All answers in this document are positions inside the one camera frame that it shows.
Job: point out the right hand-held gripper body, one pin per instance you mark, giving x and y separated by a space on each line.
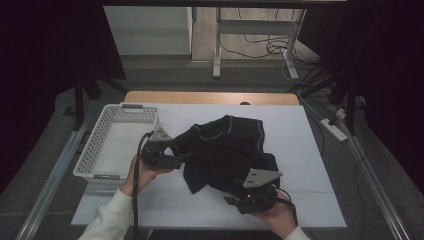
258 200

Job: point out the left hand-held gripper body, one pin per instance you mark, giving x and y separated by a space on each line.
154 153

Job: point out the dark navy knit vest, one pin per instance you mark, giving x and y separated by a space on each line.
226 150

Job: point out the white perforated plastic basket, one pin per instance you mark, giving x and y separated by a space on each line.
133 115

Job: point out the person's left hand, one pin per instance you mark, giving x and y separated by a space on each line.
141 176

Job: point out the person's right hand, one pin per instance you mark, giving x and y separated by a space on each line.
281 218

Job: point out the wooden table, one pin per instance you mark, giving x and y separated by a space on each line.
200 97

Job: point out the black table grommet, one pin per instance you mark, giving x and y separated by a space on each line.
245 103

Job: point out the black metal stand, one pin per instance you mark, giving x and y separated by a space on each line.
79 100
350 106

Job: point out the white power strip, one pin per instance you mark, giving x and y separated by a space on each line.
333 130

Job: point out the white plug adapter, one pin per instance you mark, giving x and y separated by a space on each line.
340 113

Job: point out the white cabinet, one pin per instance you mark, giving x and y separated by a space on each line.
150 30

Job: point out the dark curtain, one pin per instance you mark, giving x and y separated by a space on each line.
393 66
33 66

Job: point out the black overhead bar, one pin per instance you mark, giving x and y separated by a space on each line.
216 2

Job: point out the aluminium rail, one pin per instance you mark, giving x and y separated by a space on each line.
53 181
376 186

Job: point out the white metal desk frame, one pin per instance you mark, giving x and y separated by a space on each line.
256 26

